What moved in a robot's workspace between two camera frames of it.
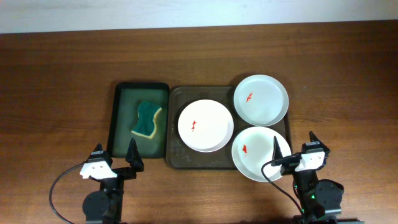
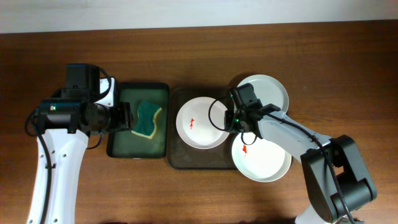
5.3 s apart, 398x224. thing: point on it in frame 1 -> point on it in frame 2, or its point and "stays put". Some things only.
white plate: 206,126 stays put
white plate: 253,147 stays put
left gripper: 135,159 -> 125,116
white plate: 260,100 stays put
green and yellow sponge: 145,126 stays put
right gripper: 288,167 -> 229,115
